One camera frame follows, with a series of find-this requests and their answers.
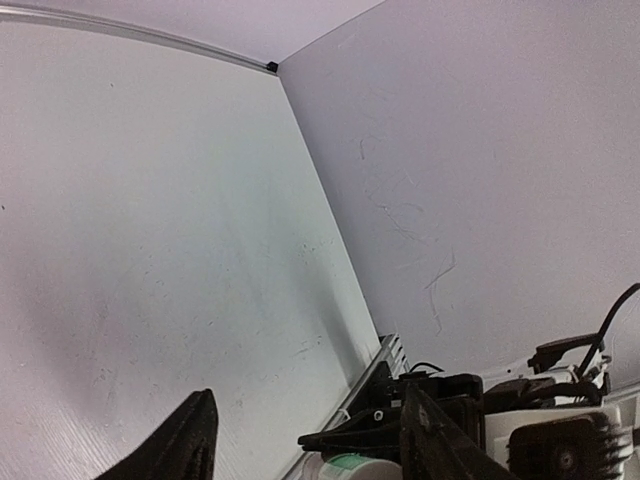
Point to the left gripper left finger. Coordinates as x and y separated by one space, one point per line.
182 447

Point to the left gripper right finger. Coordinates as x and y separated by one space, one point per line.
432 446

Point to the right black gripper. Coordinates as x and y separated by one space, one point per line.
460 396

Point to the white nail polish cap brush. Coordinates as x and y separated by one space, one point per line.
349 467

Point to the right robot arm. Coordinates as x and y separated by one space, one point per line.
545 387

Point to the aluminium front rail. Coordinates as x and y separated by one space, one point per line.
391 351

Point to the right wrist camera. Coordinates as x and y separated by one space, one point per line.
568 443

